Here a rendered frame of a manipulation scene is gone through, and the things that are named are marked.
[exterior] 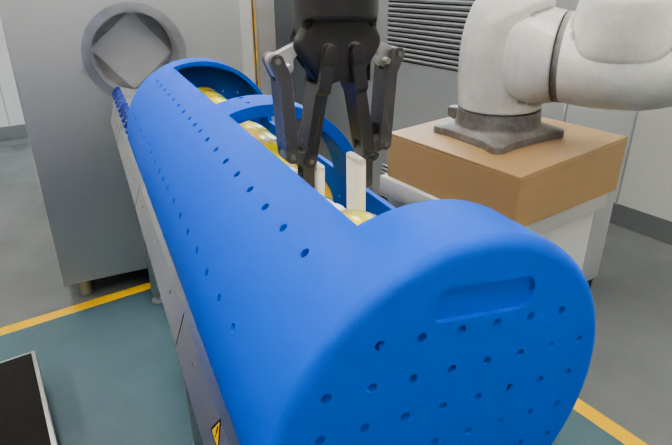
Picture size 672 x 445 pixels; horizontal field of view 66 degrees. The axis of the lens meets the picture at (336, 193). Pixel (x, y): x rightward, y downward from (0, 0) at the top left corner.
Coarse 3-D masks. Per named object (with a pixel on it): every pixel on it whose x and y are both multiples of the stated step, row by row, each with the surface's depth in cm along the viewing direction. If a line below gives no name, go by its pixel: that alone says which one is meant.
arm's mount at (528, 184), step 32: (416, 128) 106; (576, 128) 102; (416, 160) 99; (448, 160) 92; (480, 160) 88; (512, 160) 87; (544, 160) 86; (576, 160) 88; (608, 160) 95; (448, 192) 94; (480, 192) 88; (512, 192) 82; (544, 192) 86; (576, 192) 92; (608, 192) 99
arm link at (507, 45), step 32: (480, 0) 89; (512, 0) 85; (544, 0) 85; (480, 32) 88; (512, 32) 85; (544, 32) 83; (480, 64) 90; (512, 64) 87; (544, 64) 84; (480, 96) 92; (512, 96) 89; (544, 96) 88
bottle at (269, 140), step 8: (248, 128) 74; (256, 128) 74; (264, 128) 76; (256, 136) 70; (264, 136) 70; (272, 136) 71; (264, 144) 67; (272, 144) 67; (272, 152) 65; (296, 168) 65
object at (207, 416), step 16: (128, 96) 211; (112, 112) 209; (112, 128) 204; (128, 160) 153; (128, 176) 149; (144, 208) 121; (144, 224) 118; (160, 256) 100; (160, 272) 98; (160, 288) 96; (176, 304) 85; (176, 320) 84; (176, 336) 82; (192, 352) 74; (192, 368) 73; (192, 384) 72; (208, 384) 66; (192, 400) 71; (208, 400) 66; (208, 416) 65; (208, 432) 64; (224, 432) 59
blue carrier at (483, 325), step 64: (192, 64) 98; (128, 128) 100; (192, 128) 65; (192, 192) 54; (256, 192) 45; (192, 256) 49; (256, 256) 39; (320, 256) 34; (384, 256) 31; (448, 256) 31; (512, 256) 33; (256, 320) 35; (320, 320) 30; (384, 320) 30; (448, 320) 33; (512, 320) 35; (576, 320) 39; (256, 384) 32; (320, 384) 30; (384, 384) 32; (448, 384) 35; (512, 384) 38; (576, 384) 42
